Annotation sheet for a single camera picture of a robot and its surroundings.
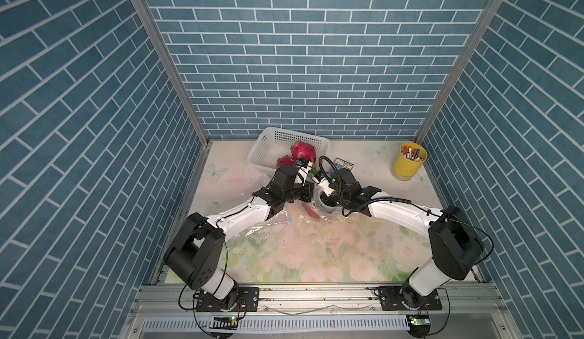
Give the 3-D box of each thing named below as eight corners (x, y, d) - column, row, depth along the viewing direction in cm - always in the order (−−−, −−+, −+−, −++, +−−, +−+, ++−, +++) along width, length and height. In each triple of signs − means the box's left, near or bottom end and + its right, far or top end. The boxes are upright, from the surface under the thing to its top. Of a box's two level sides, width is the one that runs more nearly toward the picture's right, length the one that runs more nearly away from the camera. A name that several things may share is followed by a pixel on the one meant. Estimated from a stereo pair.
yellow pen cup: (393, 182, 107) (403, 163, 96) (387, 162, 115) (396, 143, 104) (418, 182, 107) (432, 163, 96) (410, 163, 115) (422, 143, 104)
